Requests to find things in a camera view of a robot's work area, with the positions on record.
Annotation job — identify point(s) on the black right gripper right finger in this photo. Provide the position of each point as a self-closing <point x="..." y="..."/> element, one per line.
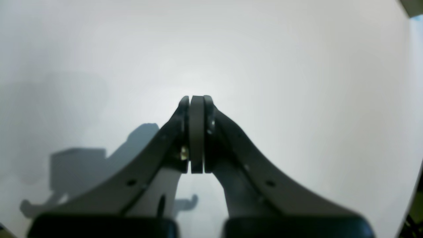
<point x="262" y="201"/>

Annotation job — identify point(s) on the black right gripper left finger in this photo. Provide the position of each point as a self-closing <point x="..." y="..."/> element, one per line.
<point x="136" y="202"/>

